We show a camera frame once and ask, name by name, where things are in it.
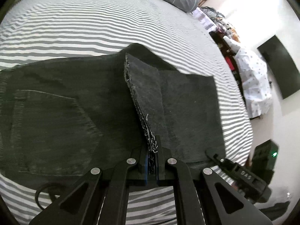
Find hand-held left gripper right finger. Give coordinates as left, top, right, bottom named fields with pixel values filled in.
left=155, top=135, right=274, bottom=225

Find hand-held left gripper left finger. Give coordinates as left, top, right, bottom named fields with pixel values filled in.
left=28, top=145, right=149, bottom=225

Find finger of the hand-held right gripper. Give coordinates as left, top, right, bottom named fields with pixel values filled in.
left=205, top=150, right=226, bottom=167

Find black denim pants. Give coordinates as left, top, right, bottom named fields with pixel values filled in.
left=0, top=43, right=227, bottom=176

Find black box with green light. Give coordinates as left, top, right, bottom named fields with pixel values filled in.
left=248, top=139, right=279, bottom=188

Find white spotted cloth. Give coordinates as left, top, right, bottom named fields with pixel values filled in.
left=224, top=36, right=273, bottom=120

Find red box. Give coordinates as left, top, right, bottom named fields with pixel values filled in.
left=225, top=55, right=236, bottom=72

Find pile of floral bedding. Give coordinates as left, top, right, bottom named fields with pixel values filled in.
left=199, top=6, right=241, bottom=43

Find grey white striped bed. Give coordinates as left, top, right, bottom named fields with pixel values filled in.
left=0, top=0, right=255, bottom=225

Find black wall television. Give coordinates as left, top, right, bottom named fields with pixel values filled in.
left=256, top=35, right=300, bottom=99

